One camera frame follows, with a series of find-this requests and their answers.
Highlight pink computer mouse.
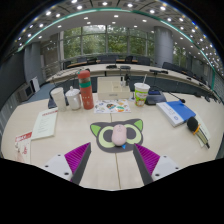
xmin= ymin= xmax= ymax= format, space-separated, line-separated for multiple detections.
xmin=111 ymin=123 xmax=128 ymax=147

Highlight white paper sheets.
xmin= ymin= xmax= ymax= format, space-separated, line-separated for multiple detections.
xmin=195 ymin=114 xmax=212 ymax=148

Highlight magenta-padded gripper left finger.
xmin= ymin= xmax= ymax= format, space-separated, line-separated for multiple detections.
xmin=42 ymin=142 xmax=92 ymax=186

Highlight round ceiling lights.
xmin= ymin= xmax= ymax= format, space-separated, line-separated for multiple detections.
xmin=13 ymin=0 xmax=221 ymax=68

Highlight white lidded ceramic mug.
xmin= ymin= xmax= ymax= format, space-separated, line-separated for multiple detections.
xmin=65 ymin=85 xmax=83 ymax=111

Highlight green-printed paper drink cup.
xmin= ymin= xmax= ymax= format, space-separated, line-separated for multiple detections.
xmin=133 ymin=82 xmax=151 ymax=108

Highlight red fan-print magazine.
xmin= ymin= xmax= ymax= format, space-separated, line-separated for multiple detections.
xmin=14 ymin=131 xmax=33 ymax=164

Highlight curved wooden conference table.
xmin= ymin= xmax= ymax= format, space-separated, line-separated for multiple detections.
xmin=46 ymin=63 xmax=218 ymax=98

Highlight white paper cup stack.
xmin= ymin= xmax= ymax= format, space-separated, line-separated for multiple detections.
xmin=50 ymin=86 xmax=67 ymax=112

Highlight dark office chairs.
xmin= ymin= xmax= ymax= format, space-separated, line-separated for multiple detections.
xmin=63 ymin=54 xmax=201 ymax=79

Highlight colourful sticker sheet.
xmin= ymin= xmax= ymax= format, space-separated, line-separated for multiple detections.
xmin=93 ymin=98 xmax=132 ymax=115

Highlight cream cardboard box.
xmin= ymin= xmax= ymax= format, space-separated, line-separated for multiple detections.
xmin=96 ymin=76 xmax=131 ymax=101

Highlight cream paper booklet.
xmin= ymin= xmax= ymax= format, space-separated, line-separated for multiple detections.
xmin=31 ymin=107 xmax=59 ymax=141

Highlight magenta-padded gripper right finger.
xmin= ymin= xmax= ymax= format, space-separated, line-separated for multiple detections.
xmin=132 ymin=143 xmax=181 ymax=186

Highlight black cat-face mouse pad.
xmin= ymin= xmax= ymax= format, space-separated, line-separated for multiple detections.
xmin=89 ymin=118 xmax=145 ymax=154

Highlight blue and white book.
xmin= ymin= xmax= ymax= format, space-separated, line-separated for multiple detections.
xmin=155 ymin=99 xmax=197 ymax=128

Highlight black handheld microphone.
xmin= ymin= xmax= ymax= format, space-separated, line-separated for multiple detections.
xmin=186 ymin=116 xmax=211 ymax=150

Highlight red drink bottle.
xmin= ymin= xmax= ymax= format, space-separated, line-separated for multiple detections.
xmin=77 ymin=69 xmax=95 ymax=111

